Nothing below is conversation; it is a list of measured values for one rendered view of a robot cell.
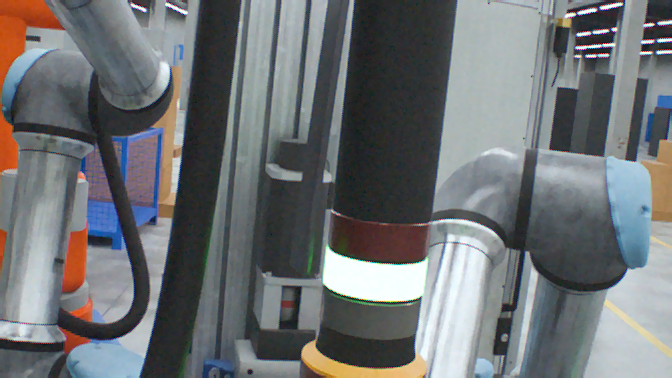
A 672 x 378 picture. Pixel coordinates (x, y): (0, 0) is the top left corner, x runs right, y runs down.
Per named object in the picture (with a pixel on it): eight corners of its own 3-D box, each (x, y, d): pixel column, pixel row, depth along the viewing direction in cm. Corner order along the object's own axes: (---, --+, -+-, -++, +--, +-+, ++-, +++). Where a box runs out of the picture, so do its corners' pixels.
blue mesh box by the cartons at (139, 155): (25, 239, 654) (30, 126, 639) (76, 213, 778) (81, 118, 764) (122, 250, 652) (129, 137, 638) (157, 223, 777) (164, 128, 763)
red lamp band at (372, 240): (400, 268, 23) (404, 228, 23) (307, 245, 25) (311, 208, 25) (443, 252, 26) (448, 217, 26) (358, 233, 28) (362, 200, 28)
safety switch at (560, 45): (540, 86, 241) (549, 13, 238) (532, 85, 245) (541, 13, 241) (562, 89, 245) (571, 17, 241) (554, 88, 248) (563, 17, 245)
